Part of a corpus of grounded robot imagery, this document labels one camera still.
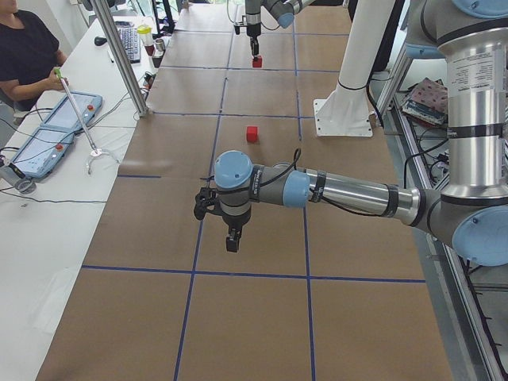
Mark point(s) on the red block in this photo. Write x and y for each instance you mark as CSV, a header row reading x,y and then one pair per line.
x,y
257,62
252,134

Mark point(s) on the grabber reacher stick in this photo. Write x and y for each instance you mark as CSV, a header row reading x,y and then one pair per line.
x,y
96,152

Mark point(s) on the person's hand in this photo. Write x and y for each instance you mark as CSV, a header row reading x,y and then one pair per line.
x,y
53,82

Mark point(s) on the metal cup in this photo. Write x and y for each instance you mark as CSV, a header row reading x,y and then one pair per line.
x,y
159,46

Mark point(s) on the yellow lid cup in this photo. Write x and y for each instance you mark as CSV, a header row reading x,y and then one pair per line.
x,y
145,34

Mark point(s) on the black keyboard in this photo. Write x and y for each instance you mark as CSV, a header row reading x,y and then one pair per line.
x,y
131,43

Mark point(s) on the black computer mouse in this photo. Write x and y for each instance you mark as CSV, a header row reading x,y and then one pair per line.
x,y
99,41

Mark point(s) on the lower teach pendant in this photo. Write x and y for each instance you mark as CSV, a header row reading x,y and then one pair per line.
x,y
42,152

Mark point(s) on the person in black shirt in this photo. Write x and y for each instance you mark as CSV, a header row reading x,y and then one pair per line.
x,y
29,53

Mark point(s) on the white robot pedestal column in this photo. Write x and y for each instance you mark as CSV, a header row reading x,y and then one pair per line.
x,y
345,112

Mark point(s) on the aluminium frame post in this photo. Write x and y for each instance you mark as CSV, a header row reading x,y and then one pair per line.
x,y
103,14

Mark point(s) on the grey clamp mount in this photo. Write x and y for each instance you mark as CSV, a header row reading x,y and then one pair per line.
x,y
15,177

